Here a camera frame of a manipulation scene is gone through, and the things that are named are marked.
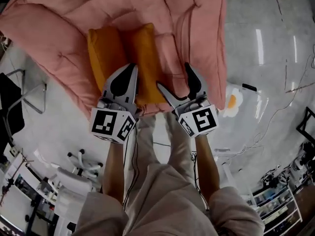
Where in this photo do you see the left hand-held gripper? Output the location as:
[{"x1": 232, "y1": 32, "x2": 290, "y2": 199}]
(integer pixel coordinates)
[{"x1": 89, "y1": 63, "x2": 141, "y2": 144}]

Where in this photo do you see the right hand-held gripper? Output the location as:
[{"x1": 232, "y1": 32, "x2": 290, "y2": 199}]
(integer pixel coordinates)
[{"x1": 156, "y1": 62, "x2": 220, "y2": 139}]

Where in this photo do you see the orange pillow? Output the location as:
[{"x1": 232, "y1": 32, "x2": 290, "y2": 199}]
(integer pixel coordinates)
[
  {"x1": 123, "y1": 23, "x2": 166, "y2": 106},
  {"x1": 87, "y1": 26, "x2": 128, "y2": 92}
]

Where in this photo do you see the fried egg shaped pillow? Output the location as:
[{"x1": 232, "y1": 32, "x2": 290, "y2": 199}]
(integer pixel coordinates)
[{"x1": 217, "y1": 87, "x2": 244, "y2": 119}]

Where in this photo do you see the person's left forearm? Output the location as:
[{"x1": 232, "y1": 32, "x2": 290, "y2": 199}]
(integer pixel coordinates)
[{"x1": 101, "y1": 140, "x2": 132, "y2": 204}]

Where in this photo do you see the person's right forearm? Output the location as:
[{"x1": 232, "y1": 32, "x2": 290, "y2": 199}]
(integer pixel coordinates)
[{"x1": 194, "y1": 133, "x2": 220, "y2": 204}]

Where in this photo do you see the pink quilted bedding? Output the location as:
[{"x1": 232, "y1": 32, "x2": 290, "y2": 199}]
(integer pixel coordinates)
[{"x1": 0, "y1": 0, "x2": 227, "y2": 118}]

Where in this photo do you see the white office chair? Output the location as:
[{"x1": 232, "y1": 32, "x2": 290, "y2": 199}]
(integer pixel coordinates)
[{"x1": 52, "y1": 148, "x2": 104, "y2": 234}]

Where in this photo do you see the person's beige clothing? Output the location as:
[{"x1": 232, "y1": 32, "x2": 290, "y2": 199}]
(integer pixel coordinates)
[{"x1": 72, "y1": 112, "x2": 266, "y2": 236}]

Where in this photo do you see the black cloth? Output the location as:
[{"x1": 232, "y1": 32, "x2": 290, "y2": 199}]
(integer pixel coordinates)
[{"x1": 0, "y1": 72, "x2": 26, "y2": 154}]

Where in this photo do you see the cluttered equipment bench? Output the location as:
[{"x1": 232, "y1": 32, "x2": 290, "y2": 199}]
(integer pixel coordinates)
[{"x1": 259, "y1": 140, "x2": 315, "y2": 194}]

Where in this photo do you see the white shelf unit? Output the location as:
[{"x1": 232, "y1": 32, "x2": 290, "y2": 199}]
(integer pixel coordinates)
[{"x1": 245, "y1": 182, "x2": 304, "y2": 234}]

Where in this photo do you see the cluttered white desk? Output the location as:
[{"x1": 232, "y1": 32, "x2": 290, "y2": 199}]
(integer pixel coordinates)
[{"x1": 0, "y1": 141, "x2": 59, "y2": 236}]

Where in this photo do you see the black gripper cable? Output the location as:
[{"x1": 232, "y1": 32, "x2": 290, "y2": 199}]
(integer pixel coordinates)
[
  {"x1": 122, "y1": 126, "x2": 140, "y2": 208},
  {"x1": 190, "y1": 151, "x2": 210, "y2": 211}
]

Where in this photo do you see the metal frame stand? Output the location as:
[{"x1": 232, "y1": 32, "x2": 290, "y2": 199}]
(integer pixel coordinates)
[{"x1": 4, "y1": 68, "x2": 48, "y2": 115}]

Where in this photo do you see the white floor cable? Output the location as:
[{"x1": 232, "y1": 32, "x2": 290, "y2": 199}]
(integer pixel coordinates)
[{"x1": 215, "y1": 50, "x2": 315, "y2": 157}]

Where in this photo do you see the black metal frame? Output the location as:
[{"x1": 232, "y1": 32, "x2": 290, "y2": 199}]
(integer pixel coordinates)
[{"x1": 295, "y1": 106, "x2": 315, "y2": 143}]

